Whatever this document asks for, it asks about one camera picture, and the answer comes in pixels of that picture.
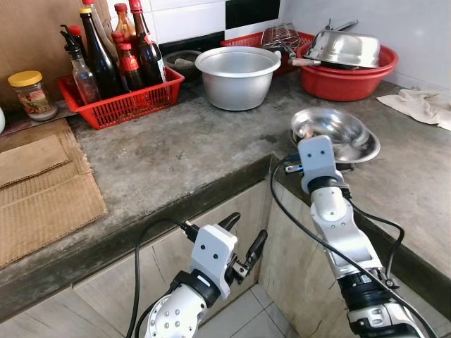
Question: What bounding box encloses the short looped black arm cable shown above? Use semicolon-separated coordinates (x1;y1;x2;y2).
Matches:
344;199;407;284

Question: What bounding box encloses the wooden utensil handle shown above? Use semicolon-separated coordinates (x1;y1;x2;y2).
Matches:
288;57;323;68

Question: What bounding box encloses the glass jar with yellow lid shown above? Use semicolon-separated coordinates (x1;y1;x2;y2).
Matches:
8;70;58;122

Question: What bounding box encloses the tall dark red-capped bottle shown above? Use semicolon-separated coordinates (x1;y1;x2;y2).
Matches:
128;0;168;87

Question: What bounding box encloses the amber bottle with red cap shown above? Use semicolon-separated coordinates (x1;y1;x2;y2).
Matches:
113;3;137;44

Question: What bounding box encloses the small dark bowl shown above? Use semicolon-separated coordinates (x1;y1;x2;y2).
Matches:
164;50;206;80

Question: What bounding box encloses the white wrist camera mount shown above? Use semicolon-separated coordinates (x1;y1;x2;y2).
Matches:
297;134;338;195
190;225;239;297

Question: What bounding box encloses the red plastic bottle basket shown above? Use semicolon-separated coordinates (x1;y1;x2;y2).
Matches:
57;66;186;131

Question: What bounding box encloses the flat brown cardboard piece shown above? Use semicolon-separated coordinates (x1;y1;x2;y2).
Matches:
0;134;72;189

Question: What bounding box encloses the shallow steel bowl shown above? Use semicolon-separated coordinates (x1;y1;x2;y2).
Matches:
290;106;382;165

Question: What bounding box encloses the deep aluminium pot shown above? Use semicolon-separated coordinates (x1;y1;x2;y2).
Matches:
194;46;282;112

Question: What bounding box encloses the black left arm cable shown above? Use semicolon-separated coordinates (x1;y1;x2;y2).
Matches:
125;218;197;338

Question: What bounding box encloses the red plastic dish tray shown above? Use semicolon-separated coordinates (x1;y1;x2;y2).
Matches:
220;30;316;77

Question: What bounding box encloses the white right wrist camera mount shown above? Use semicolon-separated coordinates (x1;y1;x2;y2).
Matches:
297;134;338;195

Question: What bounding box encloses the small red-labelled sauce bottle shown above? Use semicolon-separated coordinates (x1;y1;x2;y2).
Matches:
116;42;144;93

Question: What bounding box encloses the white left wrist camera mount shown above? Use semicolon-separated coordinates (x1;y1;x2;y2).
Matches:
190;225;239;297

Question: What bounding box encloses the clear bottle with black spout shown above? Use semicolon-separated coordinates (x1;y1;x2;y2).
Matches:
59;24;101;106

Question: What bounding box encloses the round red plastic basin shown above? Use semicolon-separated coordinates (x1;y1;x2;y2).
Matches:
295;42;400;103

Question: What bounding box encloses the crumpled white cloth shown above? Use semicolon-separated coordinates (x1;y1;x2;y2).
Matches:
376;87;451;132

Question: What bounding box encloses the dark bottle with yellow cap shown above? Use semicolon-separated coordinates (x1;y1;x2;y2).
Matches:
78;6;128;101

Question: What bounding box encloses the upturned steel mixing bowl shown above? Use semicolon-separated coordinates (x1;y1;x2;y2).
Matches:
302;29;383;70

